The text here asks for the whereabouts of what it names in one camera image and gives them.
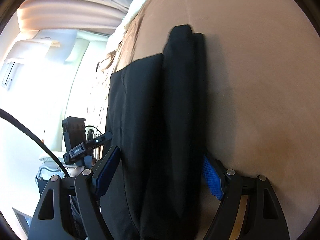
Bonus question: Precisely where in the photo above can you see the person's left hand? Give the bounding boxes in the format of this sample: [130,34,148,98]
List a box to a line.
[70,158,97,177]

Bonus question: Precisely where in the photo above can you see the pink curtain left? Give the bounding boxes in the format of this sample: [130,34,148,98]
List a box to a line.
[17,0,132,35]

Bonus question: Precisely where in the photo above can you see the white fluffy blanket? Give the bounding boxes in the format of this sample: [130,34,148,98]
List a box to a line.
[106,0,147,52]

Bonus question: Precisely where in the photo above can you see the black jacket with yellow logo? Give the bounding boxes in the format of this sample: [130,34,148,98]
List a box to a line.
[101,25,206,239]

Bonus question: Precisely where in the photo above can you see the cream padded headboard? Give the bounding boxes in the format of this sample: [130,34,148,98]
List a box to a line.
[44,30,108,151]

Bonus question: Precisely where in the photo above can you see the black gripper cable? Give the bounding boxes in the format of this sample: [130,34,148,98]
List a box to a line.
[0,108,71,178]

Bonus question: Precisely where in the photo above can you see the orange bed cover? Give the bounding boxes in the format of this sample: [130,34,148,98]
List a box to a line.
[87,0,320,240]

